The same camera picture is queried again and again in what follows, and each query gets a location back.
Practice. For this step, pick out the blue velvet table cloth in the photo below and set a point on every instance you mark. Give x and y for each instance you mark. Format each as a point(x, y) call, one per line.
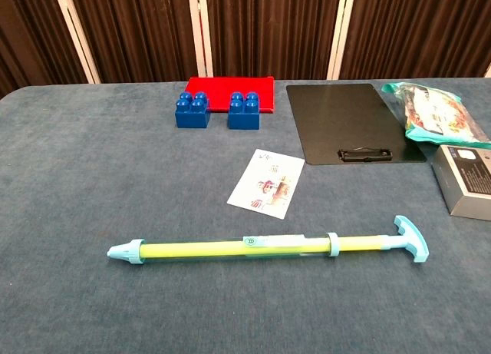
point(96, 177)

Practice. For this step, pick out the blue four-stud building block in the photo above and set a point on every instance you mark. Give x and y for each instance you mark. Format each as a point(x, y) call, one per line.
point(243, 120)
point(192, 118)

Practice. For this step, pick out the teal snack bag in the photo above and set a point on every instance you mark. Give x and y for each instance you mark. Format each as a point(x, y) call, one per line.
point(433, 112)

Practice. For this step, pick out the brown curtain screen panel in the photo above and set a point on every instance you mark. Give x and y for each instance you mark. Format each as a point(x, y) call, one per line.
point(30, 31)
point(414, 31)
point(134, 31)
point(268, 31)

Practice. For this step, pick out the red flat pad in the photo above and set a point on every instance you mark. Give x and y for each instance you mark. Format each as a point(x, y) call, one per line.
point(230, 88)

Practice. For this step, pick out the black clipboard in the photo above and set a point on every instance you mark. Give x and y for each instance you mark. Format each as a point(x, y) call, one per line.
point(337, 120)

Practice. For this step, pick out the grey printed cardboard box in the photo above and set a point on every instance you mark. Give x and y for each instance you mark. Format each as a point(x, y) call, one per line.
point(472, 177)

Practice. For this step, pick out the white illustrated card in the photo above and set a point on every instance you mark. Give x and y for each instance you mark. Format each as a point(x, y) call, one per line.
point(264, 185)

